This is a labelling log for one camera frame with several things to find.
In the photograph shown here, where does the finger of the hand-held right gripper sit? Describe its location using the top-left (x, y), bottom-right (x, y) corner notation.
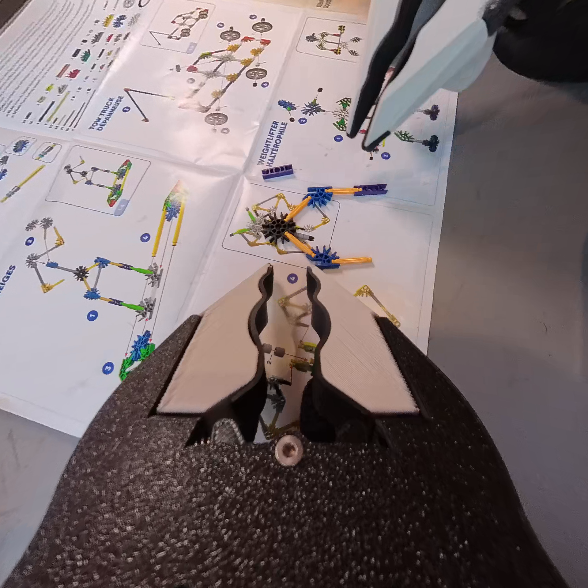
top-left (348, 0), bottom-right (428, 140)
top-left (361, 0), bottom-right (497, 152)

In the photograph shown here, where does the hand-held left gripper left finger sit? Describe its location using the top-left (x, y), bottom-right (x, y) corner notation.
top-left (156, 267), bottom-right (274, 440)

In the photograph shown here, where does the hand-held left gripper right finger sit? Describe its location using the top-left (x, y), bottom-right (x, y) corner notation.
top-left (305, 269), bottom-right (421, 442)

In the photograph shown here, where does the blue plastic connector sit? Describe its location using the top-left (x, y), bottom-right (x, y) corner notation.
top-left (309, 246), bottom-right (341, 270)
top-left (305, 184), bottom-right (335, 210)

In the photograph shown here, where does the black plastic connector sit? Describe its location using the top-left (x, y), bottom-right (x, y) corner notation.
top-left (259, 212), bottom-right (295, 245)

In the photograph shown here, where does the dark cloth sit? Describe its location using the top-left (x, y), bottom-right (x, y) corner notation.
top-left (492, 0), bottom-right (588, 83)

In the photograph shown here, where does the white instruction sheet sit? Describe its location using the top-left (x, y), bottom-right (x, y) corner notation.
top-left (0, 0), bottom-right (458, 437)

